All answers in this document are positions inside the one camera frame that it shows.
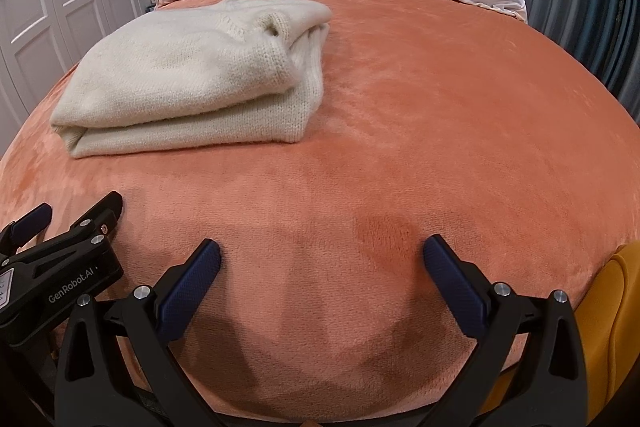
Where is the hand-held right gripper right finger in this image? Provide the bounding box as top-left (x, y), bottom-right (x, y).
top-left (422, 234), bottom-right (593, 427)

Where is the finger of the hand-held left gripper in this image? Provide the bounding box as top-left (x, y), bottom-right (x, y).
top-left (0, 203), bottom-right (54, 254)
top-left (70, 191), bottom-right (125, 237)

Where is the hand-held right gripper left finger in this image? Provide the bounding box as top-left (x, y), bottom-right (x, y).
top-left (52, 237), bottom-right (223, 427)

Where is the cream knit cardigan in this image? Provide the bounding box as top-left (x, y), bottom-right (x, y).
top-left (50, 0), bottom-right (335, 159)

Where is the orange plush blanket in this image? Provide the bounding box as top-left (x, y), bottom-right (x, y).
top-left (0, 0), bottom-right (640, 427)

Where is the yellow clothing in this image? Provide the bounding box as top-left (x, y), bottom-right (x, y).
top-left (487, 239), bottom-right (640, 427)

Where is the white panelled wardrobe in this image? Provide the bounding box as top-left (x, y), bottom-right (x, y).
top-left (0, 0), bottom-right (164, 148)

